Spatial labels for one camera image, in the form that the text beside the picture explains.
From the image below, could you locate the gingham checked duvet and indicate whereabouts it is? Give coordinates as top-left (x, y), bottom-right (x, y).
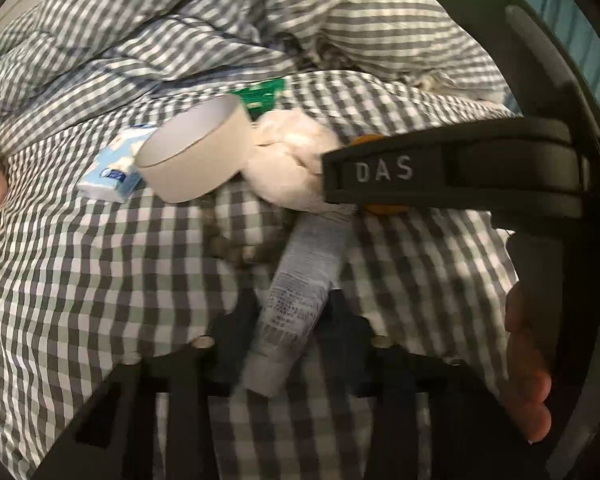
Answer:
top-left (0, 0), bottom-right (506, 157)

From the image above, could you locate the white tissue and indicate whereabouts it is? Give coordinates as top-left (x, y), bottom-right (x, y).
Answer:
top-left (242, 108), bottom-right (354, 214)

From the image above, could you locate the gingham checked bed sheet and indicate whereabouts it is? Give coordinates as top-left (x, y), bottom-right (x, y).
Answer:
top-left (0, 70), bottom-right (515, 479)

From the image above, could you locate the white tape roll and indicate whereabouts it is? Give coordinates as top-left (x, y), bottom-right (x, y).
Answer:
top-left (134, 94), bottom-right (254, 204)

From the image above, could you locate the grey cosmetic tube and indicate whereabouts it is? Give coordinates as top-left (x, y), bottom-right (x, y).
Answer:
top-left (242, 208), bottom-right (353, 398)

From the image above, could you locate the light blue tissue packet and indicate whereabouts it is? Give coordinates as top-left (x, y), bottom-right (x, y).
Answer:
top-left (76, 125), bottom-right (157, 203)

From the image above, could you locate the small orange fruit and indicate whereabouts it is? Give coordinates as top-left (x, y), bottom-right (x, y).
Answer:
top-left (348, 132), bottom-right (412, 215)

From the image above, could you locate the green toy piece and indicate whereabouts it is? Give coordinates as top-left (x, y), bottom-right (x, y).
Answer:
top-left (233, 78), bottom-right (286, 122)

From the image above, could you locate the person's hand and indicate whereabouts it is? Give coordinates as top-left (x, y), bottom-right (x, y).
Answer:
top-left (501, 282), bottom-right (552, 443)

